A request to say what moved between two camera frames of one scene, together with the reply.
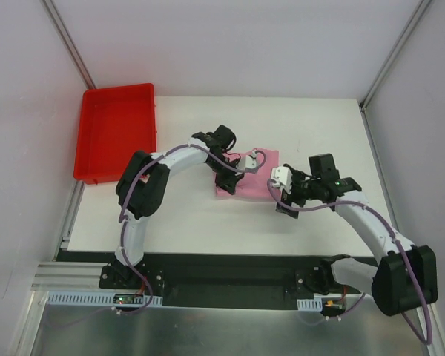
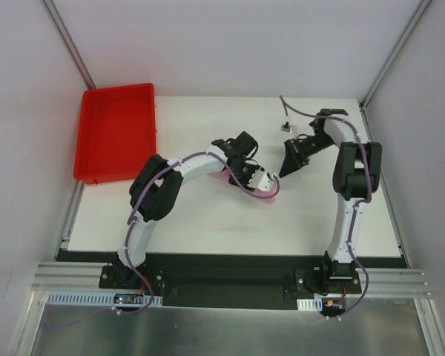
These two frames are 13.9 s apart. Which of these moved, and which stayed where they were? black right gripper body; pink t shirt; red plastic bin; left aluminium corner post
Moved: pink t shirt; black right gripper body
Stayed: left aluminium corner post; red plastic bin
